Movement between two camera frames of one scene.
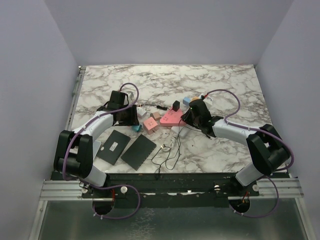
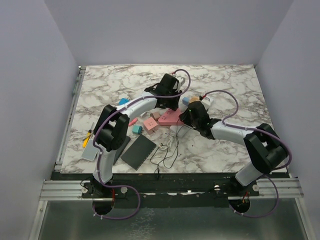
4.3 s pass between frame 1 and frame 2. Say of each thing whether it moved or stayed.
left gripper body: moved
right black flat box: stayed
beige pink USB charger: stayed
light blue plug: stayed
